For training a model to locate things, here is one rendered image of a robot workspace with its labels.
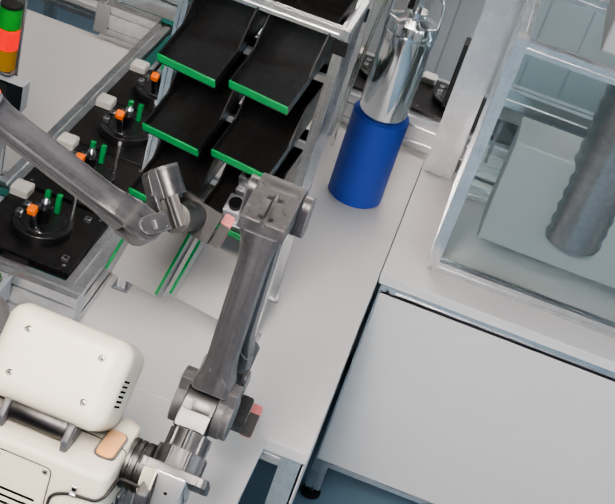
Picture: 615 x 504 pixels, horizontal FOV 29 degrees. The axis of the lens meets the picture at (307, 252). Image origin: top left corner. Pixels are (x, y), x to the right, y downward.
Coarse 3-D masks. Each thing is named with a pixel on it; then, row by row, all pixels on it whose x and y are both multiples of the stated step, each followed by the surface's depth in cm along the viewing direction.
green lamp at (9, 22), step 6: (0, 6) 258; (0, 12) 259; (6, 12) 258; (12, 12) 258; (18, 12) 258; (0, 18) 259; (6, 18) 258; (12, 18) 258; (18, 18) 259; (0, 24) 260; (6, 24) 259; (12, 24) 259; (18, 24) 260; (6, 30) 260; (12, 30) 260; (18, 30) 261
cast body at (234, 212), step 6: (228, 198) 249; (234, 198) 247; (240, 198) 248; (228, 204) 248; (234, 204) 247; (240, 204) 247; (228, 210) 247; (234, 210) 247; (234, 216) 248; (234, 222) 249; (234, 228) 249; (240, 228) 249
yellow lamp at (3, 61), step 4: (0, 52) 263; (4, 52) 263; (8, 52) 263; (12, 52) 264; (16, 52) 265; (0, 56) 264; (4, 56) 264; (8, 56) 264; (12, 56) 264; (16, 56) 266; (0, 60) 264; (4, 60) 264; (8, 60) 264; (12, 60) 265; (0, 64) 265; (4, 64) 265; (8, 64) 265; (12, 64) 266; (0, 68) 265; (4, 68) 265; (8, 68) 266; (12, 68) 267
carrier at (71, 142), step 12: (72, 144) 300; (120, 144) 290; (96, 156) 292; (108, 156) 303; (36, 168) 291; (96, 168) 294; (108, 168) 296; (120, 168) 300; (132, 168) 302; (36, 180) 287; (48, 180) 288; (108, 180) 291; (120, 180) 296; (132, 180) 297; (60, 192) 286; (84, 204) 284
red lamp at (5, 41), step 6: (0, 30) 260; (0, 36) 261; (6, 36) 261; (12, 36) 261; (18, 36) 263; (0, 42) 262; (6, 42) 262; (12, 42) 262; (18, 42) 264; (0, 48) 263; (6, 48) 262; (12, 48) 263
